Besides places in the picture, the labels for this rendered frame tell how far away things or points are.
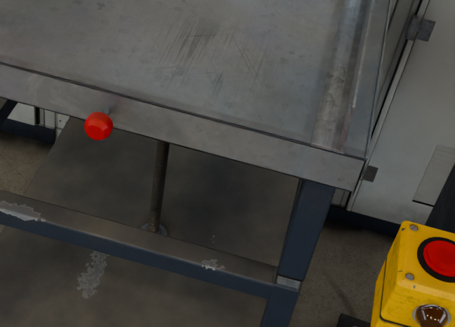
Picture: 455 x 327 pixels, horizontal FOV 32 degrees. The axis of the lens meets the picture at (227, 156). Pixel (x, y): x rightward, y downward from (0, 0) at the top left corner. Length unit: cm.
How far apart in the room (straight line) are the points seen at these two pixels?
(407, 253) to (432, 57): 93
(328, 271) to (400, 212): 22
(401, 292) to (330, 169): 26
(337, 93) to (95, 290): 73
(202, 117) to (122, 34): 18
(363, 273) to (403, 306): 117
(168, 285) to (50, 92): 68
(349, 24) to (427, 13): 47
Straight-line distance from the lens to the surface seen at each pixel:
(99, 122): 92
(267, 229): 168
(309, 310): 179
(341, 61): 104
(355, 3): 116
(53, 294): 154
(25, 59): 98
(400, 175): 182
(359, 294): 185
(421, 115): 171
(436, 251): 73
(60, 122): 199
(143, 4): 108
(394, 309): 73
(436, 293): 71
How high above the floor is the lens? 143
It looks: 44 degrees down
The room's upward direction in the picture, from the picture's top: 11 degrees clockwise
